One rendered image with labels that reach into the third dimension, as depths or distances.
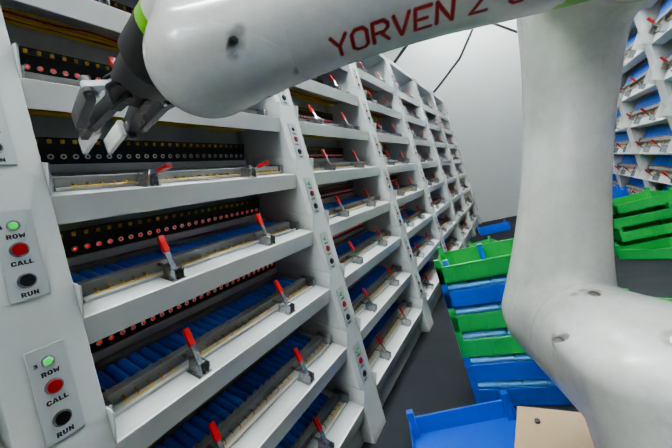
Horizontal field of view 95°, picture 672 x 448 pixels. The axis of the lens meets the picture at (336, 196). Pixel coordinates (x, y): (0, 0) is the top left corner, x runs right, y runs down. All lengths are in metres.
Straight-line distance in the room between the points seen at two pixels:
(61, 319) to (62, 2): 0.54
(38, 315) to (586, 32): 0.77
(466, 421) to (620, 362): 0.90
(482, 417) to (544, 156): 0.90
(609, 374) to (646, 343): 0.04
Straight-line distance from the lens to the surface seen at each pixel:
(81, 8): 0.83
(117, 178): 0.72
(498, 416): 1.21
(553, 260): 0.46
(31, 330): 0.60
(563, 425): 0.66
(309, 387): 0.94
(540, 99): 0.48
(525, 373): 1.21
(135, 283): 0.69
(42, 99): 0.70
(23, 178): 0.63
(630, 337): 0.35
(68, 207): 0.64
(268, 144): 1.06
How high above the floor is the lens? 0.74
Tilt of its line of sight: 2 degrees up
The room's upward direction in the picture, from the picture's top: 16 degrees counter-clockwise
